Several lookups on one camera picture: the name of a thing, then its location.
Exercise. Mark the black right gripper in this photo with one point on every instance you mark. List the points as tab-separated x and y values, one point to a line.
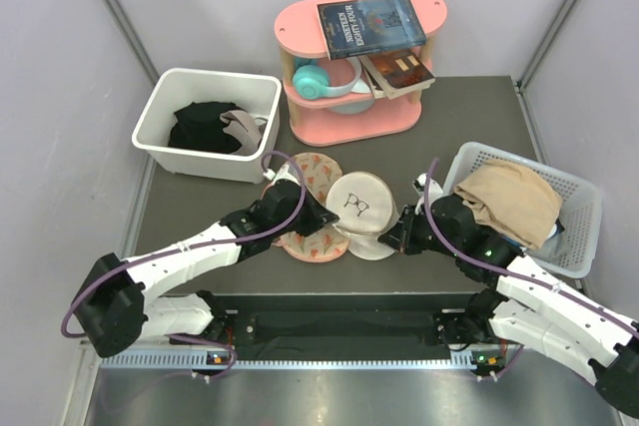
402	234

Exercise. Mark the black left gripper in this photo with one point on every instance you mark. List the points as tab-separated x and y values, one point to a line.
318	216

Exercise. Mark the white mesh laundry bag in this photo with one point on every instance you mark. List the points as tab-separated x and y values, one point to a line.
366	209

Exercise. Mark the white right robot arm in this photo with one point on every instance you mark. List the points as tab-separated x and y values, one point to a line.
524	303

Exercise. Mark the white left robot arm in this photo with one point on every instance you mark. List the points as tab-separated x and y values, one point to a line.
124	300

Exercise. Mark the floral mesh laundry bag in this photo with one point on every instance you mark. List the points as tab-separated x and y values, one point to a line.
320	172

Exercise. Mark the beige bra in bin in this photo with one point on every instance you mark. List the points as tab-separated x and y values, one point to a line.
248	130

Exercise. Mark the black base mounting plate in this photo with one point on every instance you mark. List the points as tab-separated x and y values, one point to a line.
246	329

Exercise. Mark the white plastic bin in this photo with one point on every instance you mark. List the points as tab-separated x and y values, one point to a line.
177	88

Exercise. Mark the black garment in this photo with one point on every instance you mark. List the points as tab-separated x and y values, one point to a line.
198	128

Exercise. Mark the beige cloth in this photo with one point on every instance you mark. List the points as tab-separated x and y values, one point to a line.
513	200

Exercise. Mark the grey bowl on shelf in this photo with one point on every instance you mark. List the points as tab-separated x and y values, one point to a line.
353	108

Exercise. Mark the teal headphones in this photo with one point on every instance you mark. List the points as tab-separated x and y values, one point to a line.
312	82

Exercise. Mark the grey cloth in basket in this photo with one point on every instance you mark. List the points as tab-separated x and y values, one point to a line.
555	246

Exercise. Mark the pink wooden shelf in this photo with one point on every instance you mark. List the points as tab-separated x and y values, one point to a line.
349	66

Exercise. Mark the dark orange book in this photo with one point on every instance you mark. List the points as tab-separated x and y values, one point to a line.
397	73

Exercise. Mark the white plastic basket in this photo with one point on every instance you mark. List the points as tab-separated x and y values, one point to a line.
580	214

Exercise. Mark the blue Nineteen Eighty-Four book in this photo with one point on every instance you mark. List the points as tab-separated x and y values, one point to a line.
361	27

